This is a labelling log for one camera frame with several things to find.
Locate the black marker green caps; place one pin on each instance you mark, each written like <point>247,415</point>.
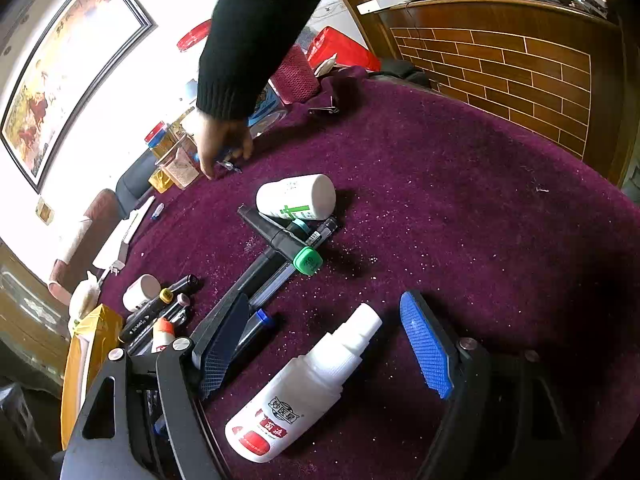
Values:
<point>304,258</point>

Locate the brown armchair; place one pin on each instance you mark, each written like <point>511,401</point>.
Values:
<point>81,242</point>

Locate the red lid jar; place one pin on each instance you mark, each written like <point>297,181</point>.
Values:
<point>194,36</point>

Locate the red box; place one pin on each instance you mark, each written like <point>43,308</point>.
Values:
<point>331,41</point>

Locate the framed horse painting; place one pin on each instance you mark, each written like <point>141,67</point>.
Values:
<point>79,47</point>

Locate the wooden brick-pattern cabinet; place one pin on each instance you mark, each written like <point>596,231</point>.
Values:
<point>568,76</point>

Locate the white spray bottle red label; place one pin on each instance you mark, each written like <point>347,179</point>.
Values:
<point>302,392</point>

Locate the yellow tape roll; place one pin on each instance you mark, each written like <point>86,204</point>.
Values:
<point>160,181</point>

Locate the white plastic bag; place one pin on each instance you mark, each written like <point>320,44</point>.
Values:
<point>83,300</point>

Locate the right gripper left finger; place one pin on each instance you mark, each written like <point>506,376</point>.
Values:
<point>187,372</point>

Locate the black leather sofa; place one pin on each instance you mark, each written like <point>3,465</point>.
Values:
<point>134,183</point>

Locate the clear jar tan label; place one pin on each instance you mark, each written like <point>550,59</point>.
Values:
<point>179,162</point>

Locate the black marker pink cap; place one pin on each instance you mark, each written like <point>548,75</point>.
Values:
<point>163,329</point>

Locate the nail clipper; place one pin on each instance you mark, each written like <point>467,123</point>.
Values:
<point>323,110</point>

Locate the purple velvet tablecloth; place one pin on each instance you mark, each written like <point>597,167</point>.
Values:
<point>509,238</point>

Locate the bystander bare hand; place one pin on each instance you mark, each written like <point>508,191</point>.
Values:
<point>221,136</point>

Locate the clear gel pen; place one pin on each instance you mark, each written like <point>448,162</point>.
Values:
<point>317,238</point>

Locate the white bottle green label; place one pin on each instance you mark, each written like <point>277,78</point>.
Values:
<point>310,197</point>

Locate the white papers on table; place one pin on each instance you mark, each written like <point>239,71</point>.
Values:
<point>113,254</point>

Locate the black marker yellow cap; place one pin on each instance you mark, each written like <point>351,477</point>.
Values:
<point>154,307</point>

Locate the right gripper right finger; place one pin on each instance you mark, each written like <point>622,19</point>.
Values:
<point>464,376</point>

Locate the bystander black sleeve forearm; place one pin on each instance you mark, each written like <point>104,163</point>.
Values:
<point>247,42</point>

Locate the yellow cardboard box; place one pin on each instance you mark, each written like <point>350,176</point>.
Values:
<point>94,336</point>

